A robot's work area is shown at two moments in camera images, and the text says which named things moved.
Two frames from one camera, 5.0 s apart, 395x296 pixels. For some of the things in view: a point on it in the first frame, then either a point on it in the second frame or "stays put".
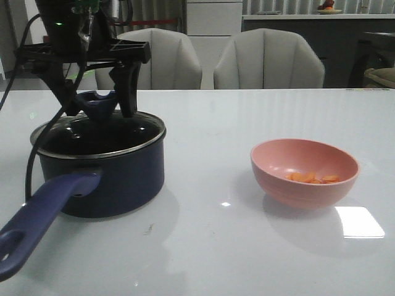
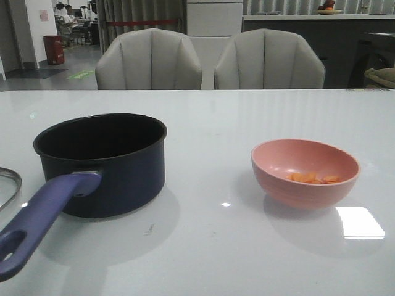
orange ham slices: x=311 y=177 stays put
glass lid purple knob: x=96 y=106 to x=10 y=182
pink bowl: x=273 y=160 stays put
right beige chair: x=268 y=59 stays put
